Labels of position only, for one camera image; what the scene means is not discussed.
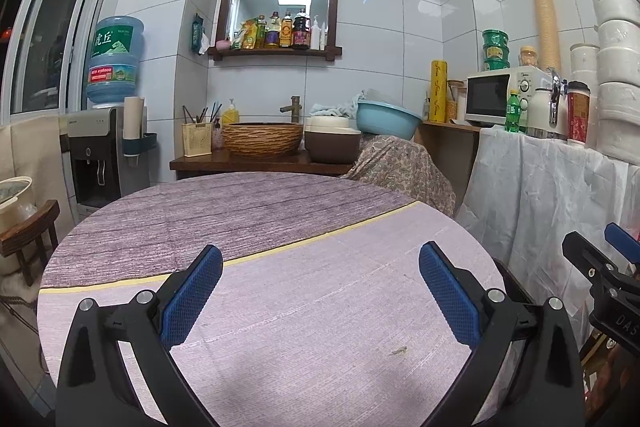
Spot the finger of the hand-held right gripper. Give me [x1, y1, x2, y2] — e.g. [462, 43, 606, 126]
[604, 223, 640, 265]
[562, 232, 623, 288]

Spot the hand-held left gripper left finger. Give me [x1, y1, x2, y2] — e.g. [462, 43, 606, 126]
[56, 245, 223, 427]

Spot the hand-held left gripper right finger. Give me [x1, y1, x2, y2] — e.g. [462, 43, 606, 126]
[419, 241, 585, 427]

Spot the white cloth cover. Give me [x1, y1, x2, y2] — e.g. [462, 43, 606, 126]
[455, 124, 640, 353]

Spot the purple tablecloth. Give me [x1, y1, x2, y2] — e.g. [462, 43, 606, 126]
[37, 172, 507, 427]

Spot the red paper drink cup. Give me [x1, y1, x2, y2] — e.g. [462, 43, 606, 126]
[566, 81, 592, 146]

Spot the floral patterned cloth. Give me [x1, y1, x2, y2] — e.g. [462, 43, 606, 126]
[342, 134, 457, 218]

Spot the wooden cabinet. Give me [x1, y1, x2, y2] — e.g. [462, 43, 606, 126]
[414, 119, 482, 210]

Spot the wooden sink counter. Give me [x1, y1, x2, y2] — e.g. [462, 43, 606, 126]
[169, 151, 357, 180]

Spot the white electric kettle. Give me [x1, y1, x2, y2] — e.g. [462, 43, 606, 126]
[525, 68, 570, 142]

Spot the beige chopstick holder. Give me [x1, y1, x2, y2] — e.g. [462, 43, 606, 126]
[181, 103, 223, 158]

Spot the green soda bottle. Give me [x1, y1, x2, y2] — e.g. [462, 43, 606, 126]
[504, 90, 522, 134]

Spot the grey water dispenser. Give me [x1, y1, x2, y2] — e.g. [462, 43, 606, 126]
[60, 107, 151, 210]

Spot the woven pattern sink bowl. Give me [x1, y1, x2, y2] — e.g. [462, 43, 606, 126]
[222, 122, 305, 158]

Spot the wooden stool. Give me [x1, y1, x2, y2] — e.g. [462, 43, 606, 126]
[0, 199, 62, 287]

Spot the yellow soap pump bottle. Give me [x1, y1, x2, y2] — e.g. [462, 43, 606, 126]
[221, 99, 240, 128]

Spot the paper cup dispenser tube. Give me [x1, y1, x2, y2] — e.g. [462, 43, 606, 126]
[122, 96, 157, 158]

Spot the short stack of white bowls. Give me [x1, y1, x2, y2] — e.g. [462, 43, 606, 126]
[569, 43, 601, 90]

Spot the light blue plastic basin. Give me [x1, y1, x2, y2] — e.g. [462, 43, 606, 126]
[356, 101, 423, 140]

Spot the white microwave oven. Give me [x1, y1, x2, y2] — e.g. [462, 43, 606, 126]
[464, 66, 552, 128]

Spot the glass jar with lid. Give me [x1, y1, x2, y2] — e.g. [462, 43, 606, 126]
[446, 79, 467, 118]

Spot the tall stack of white bowls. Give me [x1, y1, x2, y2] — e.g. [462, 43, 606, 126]
[574, 0, 640, 160]

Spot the beige and brown pot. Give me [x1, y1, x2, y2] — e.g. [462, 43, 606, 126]
[304, 116, 362, 164]

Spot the white bowl with pattern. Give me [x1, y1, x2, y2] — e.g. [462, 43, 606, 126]
[0, 176, 37, 234]

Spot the yellow wrapped roll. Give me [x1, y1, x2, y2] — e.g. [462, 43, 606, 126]
[430, 59, 448, 124]

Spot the bamboo style faucet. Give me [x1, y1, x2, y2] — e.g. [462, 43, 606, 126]
[279, 95, 303, 124]

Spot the grey green rag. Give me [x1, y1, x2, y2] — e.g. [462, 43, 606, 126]
[310, 89, 368, 118]

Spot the stack of green noodle cups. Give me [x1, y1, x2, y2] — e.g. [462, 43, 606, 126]
[481, 29, 511, 72]

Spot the tall stack of paper cups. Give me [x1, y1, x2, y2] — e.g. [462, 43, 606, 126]
[529, 0, 563, 74]

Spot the blue water jug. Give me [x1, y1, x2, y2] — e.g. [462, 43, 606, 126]
[85, 16, 145, 108]

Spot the purple label sauce bottle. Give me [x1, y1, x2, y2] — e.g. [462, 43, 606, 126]
[266, 11, 282, 50]

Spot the dark soy sauce bottle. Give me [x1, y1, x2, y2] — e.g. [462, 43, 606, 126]
[292, 8, 311, 50]

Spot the white squeeze bottle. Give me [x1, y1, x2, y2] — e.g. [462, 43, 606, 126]
[310, 19, 329, 52]

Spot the sliding window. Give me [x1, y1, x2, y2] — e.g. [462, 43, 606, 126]
[0, 0, 110, 124]

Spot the green packet on wall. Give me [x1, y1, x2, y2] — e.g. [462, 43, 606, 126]
[189, 14, 210, 56]

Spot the wooden framed wall niche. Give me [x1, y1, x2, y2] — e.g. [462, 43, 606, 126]
[207, 0, 345, 64]

